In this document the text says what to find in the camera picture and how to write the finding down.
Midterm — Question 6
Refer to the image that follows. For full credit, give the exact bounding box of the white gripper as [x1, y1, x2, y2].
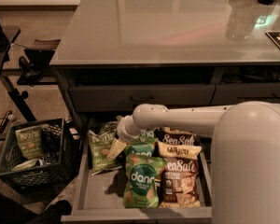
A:
[106, 116, 143, 159]

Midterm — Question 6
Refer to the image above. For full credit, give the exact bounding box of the green jalapeno kettle chip bag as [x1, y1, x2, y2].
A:
[87, 131, 121, 175]

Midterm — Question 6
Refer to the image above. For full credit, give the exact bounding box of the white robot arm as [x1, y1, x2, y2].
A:
[117, 101, 280, 224]

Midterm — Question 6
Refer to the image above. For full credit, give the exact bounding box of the middle green dang chip bag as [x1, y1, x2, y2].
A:
[124, 136, 158, 157]

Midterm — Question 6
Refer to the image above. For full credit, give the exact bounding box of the green dang chip bag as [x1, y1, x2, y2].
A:
[123, 154, 167, 208]
[124, 136, 158, 157]

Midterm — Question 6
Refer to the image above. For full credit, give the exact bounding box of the front green dang chip bag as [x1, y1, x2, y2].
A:
[123, 154, 167, 208]

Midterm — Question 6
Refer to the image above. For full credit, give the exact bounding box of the middle sea salt chip bag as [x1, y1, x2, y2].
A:
[155, 127, 196, 146]

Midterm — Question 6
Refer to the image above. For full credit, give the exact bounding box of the sea salt chip bag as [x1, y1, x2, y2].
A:
[155, 127, 196, 146]
[158, 142, 202, 208]

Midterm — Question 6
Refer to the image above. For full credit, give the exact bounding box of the open grey middle drawer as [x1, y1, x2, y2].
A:
[61, 117, 213, 224]

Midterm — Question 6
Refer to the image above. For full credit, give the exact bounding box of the grey top left drawer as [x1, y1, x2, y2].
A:
[68, 84, 215, 112]

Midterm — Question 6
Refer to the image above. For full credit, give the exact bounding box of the front sea salt chip bag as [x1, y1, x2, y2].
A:
[158, 142, 202, 208]

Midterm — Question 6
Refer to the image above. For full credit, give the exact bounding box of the green kettle bag in crate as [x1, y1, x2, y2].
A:
[15, 126, 44, 160]

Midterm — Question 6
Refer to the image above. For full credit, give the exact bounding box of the flat green bag in crate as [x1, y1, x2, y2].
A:
[11, 159, 42, 172]

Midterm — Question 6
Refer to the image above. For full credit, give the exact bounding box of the grey counter cabinet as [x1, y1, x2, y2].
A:
[50, 0, 280, 133]

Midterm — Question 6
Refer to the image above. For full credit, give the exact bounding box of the grey top right drawer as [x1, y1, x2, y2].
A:
[211, 83, 280, 105]

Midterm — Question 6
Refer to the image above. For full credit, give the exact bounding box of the black plastic milk crate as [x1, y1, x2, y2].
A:
[0, 119, 74, 193]

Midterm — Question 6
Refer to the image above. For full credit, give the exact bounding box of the dark stool with clamp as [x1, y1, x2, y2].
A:
[17, 39, 61, 85]

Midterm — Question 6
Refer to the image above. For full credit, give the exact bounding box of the black standing desk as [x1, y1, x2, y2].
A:
[0, 24, 35, 121]

